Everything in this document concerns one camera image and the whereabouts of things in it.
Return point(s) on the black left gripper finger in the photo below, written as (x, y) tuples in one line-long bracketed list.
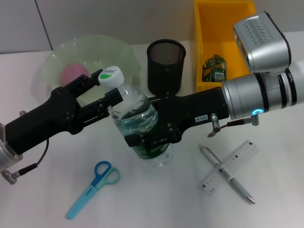
[(114, 97)]

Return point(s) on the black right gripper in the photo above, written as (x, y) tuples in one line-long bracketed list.
[(197, 107)]

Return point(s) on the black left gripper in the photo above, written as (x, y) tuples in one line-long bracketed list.
[(40, 123)]

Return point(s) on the pink peach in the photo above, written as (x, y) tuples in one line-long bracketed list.
[(71, 73)]

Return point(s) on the clear green-label water bottle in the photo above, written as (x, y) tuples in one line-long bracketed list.
[(133, 107)]

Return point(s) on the green plastic wrapper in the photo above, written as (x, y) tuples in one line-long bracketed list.
[(213, 71)]

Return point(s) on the blue scissors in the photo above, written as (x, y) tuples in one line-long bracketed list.
[(78, 206)]

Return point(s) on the pale green glass fruit plate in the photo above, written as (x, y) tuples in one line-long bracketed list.
[(114, 54)]

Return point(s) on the black mesh pen holder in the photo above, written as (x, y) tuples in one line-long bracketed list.
[(164, 71)]

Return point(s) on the transparent plastic ruler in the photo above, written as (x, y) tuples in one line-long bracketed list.
[(240, 156)]

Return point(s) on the silver ballpoint pen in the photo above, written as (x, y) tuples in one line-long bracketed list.
[(240, 187)]

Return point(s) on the yellow plastic bin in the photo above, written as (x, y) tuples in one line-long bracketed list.
[(213, 31)]

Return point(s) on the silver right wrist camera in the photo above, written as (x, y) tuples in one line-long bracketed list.
[(263, 47)]

